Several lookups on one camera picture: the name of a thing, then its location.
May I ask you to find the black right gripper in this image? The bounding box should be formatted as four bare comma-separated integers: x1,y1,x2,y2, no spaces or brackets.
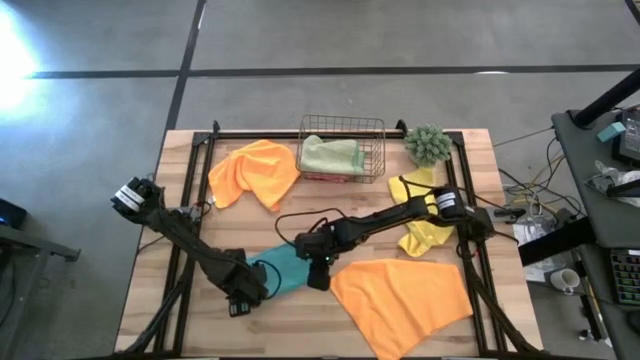
293,226,348,292

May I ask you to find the potted green succulent plant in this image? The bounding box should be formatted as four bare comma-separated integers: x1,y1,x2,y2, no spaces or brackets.
403,123,454,169

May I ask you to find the white mug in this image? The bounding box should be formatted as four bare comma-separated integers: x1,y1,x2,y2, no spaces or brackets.
549,267,581,295

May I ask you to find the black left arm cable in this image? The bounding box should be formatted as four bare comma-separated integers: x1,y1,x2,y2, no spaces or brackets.
253,258,283,300

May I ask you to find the teal microfiber towel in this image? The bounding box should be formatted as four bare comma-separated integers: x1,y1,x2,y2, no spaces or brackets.
246,243,314,300

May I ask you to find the white plastic bag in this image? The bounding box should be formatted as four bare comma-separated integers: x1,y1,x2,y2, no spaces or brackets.
513,219,559,283

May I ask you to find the grey desk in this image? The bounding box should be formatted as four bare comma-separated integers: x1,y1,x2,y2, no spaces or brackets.
551,107,640,360

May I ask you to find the backlit computer keyboard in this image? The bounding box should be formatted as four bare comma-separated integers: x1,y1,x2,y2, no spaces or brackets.
608,248,640,307

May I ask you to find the pink microfiber towel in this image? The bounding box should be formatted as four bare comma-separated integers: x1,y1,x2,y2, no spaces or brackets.
303,172,351,184

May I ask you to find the teal box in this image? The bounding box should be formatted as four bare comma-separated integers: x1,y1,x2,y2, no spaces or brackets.
596,121,627,143

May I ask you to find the grey metal table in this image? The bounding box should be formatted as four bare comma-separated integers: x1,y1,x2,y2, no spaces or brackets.
0,223,82,360

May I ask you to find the metal wire basket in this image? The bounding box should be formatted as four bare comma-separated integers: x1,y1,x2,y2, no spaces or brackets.
295,113,387,185

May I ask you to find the black pole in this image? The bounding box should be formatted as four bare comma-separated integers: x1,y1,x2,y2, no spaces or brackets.
571,66,640,130

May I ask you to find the crumpled clear plastic bag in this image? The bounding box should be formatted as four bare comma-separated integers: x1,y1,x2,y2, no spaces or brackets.
583,159,640,197

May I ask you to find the black desk monitor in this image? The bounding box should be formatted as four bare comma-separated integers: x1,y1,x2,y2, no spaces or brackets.
612,106,640,167

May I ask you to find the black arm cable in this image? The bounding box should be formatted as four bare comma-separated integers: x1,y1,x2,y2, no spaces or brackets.
253,258,283,300
273,207,351,247

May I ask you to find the orange microfiber towel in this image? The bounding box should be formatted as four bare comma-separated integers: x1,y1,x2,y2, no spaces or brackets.
329,258,474,360
207,138,302,212

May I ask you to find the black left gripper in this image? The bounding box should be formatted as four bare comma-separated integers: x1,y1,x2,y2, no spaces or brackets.
218,258,271,318

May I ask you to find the black device blue light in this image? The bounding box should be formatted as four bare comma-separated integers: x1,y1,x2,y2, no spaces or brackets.
0,198,29,231

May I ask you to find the light green microfiber towel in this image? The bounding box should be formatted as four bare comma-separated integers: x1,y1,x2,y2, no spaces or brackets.
299,134,366,176

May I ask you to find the black aluminium table frame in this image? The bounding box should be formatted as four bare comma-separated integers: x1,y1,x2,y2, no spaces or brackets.
113,119,544,359

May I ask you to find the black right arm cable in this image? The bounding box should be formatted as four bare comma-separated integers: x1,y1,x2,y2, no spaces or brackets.
273,207,351,247

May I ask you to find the yellow microfiber towel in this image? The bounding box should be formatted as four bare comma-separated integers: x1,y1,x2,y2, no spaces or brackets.
387,167,457,259

